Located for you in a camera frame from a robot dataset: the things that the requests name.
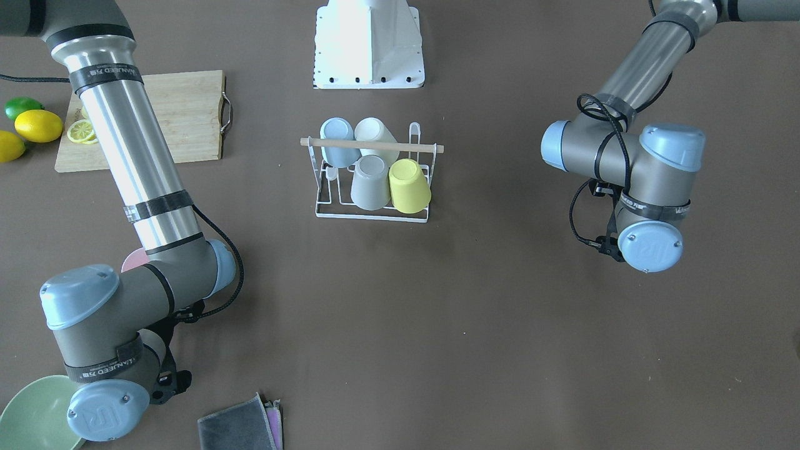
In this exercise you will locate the pink cup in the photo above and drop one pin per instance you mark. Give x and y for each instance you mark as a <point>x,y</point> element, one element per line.
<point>137,258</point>

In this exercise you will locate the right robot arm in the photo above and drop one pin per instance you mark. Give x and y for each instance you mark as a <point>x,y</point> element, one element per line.
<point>114,330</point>

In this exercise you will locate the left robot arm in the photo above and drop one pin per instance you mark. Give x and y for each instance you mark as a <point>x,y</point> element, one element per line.
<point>649,176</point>

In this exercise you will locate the yellow cup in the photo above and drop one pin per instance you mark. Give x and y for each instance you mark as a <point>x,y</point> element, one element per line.
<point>410,192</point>

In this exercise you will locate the grey cup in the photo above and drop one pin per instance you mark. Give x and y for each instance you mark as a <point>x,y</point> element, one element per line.
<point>370,184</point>

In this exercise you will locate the white cup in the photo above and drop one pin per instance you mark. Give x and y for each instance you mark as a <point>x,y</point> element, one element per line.
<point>373,130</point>

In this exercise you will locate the light blue cup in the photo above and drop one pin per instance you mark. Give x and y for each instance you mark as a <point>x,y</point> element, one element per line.
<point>337,128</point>

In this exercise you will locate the purple cloth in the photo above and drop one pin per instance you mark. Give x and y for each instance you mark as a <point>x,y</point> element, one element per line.
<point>274,420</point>

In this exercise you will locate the wooden cutting board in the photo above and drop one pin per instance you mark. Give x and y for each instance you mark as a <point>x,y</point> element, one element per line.
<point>189,109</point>

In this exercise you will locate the grey cloth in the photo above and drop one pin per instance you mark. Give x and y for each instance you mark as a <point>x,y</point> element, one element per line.
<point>243,426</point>

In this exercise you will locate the yellow lemon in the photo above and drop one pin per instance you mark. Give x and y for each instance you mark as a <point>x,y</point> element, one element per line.
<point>39,126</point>
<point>11,146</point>

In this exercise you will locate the green lime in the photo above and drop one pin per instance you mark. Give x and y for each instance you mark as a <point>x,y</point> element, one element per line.
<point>18,105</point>

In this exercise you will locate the green bowl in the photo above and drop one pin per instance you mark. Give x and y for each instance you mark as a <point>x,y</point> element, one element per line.
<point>37,417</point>

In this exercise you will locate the white wire cup holder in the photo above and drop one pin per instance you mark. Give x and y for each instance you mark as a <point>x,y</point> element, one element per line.
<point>333,195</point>

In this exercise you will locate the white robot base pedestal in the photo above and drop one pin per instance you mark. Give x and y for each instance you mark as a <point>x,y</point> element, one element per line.
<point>368,45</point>

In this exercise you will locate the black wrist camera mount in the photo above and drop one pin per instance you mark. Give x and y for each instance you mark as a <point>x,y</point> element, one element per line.
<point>170,381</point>

